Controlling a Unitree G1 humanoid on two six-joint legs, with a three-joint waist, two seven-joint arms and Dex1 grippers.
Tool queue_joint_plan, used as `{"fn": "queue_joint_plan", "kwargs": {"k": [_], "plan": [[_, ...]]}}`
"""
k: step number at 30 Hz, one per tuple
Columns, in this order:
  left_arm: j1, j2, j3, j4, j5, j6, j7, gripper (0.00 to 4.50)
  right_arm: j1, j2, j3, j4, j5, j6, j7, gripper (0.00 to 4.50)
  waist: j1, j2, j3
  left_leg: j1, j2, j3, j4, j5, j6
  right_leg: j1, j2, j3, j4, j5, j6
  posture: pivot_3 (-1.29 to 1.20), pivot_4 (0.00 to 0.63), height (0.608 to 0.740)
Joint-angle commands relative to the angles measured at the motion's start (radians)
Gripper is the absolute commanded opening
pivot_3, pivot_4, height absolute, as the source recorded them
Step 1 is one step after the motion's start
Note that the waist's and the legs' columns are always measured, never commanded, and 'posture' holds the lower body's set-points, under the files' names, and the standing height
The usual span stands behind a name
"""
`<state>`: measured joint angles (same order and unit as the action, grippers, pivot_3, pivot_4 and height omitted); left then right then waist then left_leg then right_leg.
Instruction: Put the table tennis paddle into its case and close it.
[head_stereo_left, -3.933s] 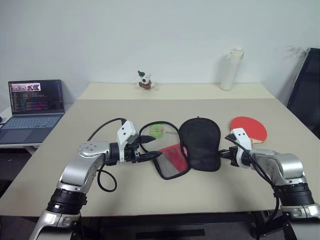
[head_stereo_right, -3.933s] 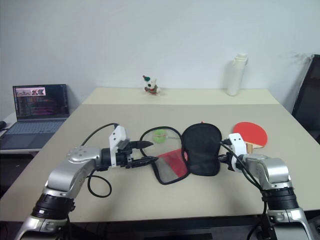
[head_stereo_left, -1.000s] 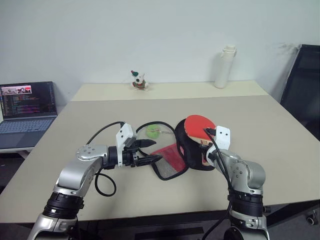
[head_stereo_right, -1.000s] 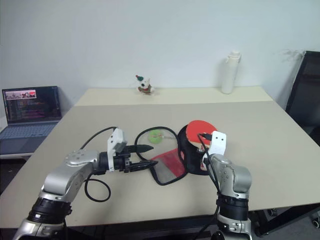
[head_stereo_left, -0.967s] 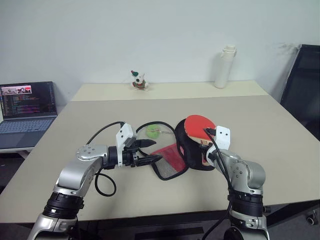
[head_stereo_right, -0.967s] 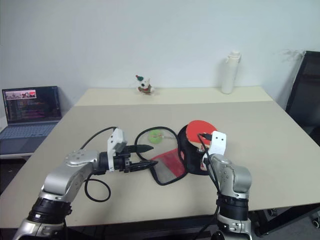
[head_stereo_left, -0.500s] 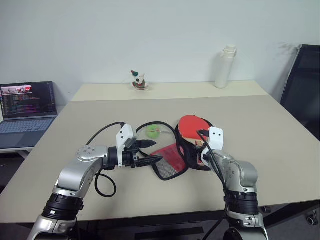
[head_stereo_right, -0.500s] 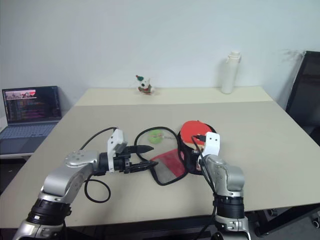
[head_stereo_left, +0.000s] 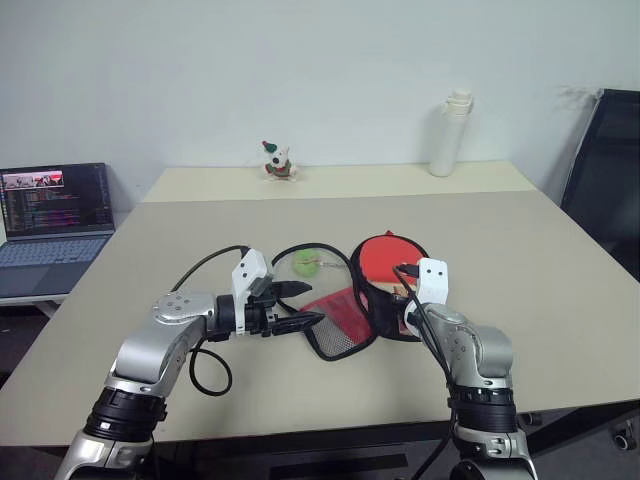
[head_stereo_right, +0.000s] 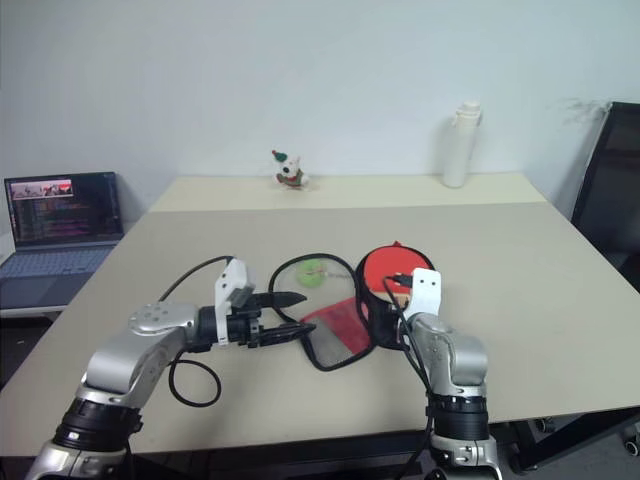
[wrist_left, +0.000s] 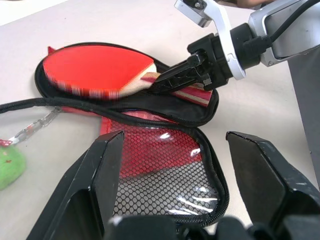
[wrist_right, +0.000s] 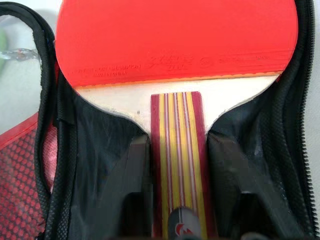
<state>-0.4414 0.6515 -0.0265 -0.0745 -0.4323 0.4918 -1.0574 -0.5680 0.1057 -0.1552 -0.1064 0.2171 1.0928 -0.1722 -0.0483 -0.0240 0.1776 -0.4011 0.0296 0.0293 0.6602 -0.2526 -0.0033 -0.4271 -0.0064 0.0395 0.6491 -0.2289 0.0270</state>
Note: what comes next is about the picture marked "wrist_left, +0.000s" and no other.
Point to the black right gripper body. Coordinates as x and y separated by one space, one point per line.
212 57

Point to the black paddle case red mesh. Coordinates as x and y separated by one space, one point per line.
160 160

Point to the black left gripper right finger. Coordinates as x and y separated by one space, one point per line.
270 185

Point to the red table tennis paddle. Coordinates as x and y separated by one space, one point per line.
95 67

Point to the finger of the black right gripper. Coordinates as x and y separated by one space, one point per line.
180 83
178 67

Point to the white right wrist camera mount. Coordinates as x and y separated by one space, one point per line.
225 30

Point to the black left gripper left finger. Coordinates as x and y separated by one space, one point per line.
82 185

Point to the green plush charm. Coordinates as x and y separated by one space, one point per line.
10 167

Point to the dark grey robot body panel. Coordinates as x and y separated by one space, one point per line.
307 105

